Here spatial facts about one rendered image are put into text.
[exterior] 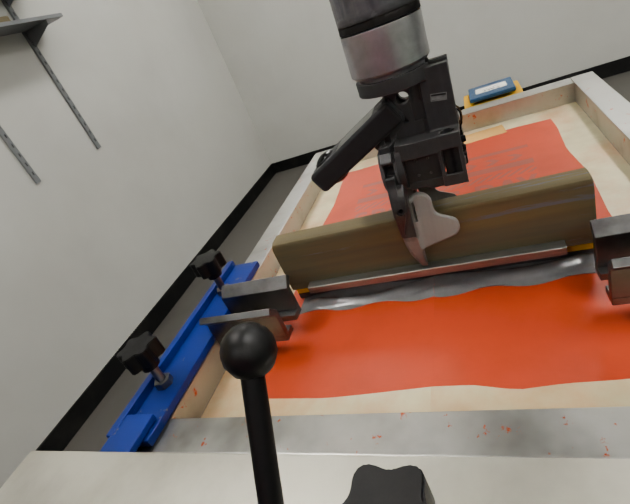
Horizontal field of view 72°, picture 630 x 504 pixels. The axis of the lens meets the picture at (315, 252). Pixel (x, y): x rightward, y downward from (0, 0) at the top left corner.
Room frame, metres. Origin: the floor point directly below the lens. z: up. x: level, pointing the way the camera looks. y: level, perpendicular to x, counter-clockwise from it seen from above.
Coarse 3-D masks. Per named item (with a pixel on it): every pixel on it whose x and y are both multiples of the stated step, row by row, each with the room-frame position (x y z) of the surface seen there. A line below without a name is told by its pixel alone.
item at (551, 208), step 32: (480, 192) 0.40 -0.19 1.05; (512, 192) 0.38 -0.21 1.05; (544, 192) 0.36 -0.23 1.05; (576, 192) 0.35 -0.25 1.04; (352, 224) 0.46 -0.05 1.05; (384, 224) 0.43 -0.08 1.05; (480, 224) 0.39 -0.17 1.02; (512, 224) 0.37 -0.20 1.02; (544, 224) 0.36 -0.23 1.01; (576, 224) 0.35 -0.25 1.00; (288, 256) 0.49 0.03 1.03; (320, 256) 0.47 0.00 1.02; (352, 256) 0.46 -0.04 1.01; (384, 256) 0.44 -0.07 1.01; (448, 256) 0.41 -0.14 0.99
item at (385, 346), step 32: (352, 192) 0.80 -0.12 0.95; (320, 320) 0.45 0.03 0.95; (352, 320) 0.42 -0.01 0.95; (384, 320) 0.40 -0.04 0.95; (416, 320) 0.37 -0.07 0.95; (288, 352) 0.41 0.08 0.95; (320, 352) 0.39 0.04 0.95; (352, 352) 0.37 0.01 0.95; (384, 352) 0.35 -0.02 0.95; (416, 352) 0.33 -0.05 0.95; (288, 384) 0.36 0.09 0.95; (320, 384) 0.34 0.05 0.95; (352, 384) 0.32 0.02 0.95; (384, 384) 0.31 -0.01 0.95; (416, 384) 0.29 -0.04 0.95
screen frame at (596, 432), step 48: (528, 96) 0.79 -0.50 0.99; (576, 96) 0.74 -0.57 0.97; (624, 144) 0.50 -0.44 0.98; (192, 384) 0.39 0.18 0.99; (192, 432) 0.31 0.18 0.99; (240, 432) 0.29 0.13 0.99; (288, 432) 0.27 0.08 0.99; (336, 432) 0.25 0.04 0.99; (384, 432) 0.23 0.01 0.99; (432, 432) 0.21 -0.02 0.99; (480, 432) 0.19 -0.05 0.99; (528, 432) 0.18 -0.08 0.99; (576, 432) 0.17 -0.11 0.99; (624, 432) 0.16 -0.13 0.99
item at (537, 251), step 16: (560, 240) 0.36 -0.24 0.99; (464, 256) 0.40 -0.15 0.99; (480, 256) 0.39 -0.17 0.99; (496, 256) 0.37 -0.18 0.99; (512, 256) 0.37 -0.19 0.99; (528, 256) 0.36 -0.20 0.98; (544, 256) 0.35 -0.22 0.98; (368, 272) 0.45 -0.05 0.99; (384, 272) 0.44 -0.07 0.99; (400, 272) 0.42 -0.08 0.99; (416, 272) 0.41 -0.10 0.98; (432, 272) 0.40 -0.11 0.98; (448, 272) 0.40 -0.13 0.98; (320, 288) 0.47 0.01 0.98; (336, 288) 0.46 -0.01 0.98
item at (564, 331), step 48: (480, 144) 0.75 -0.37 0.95; (528, 144) 0.67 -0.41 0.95; (480, 288) 0.38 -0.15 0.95; (528, 288) 0.35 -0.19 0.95; (576, 288) 0.32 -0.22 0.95; (480, 336) 0.31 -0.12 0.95; (528, 336) 0.29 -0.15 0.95; (576, 336) 0.27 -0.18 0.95; (624, 336) 0.25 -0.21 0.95; (432, 384) 0.28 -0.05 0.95; (480, 384) 0.26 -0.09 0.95; (528, 384) 0.24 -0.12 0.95
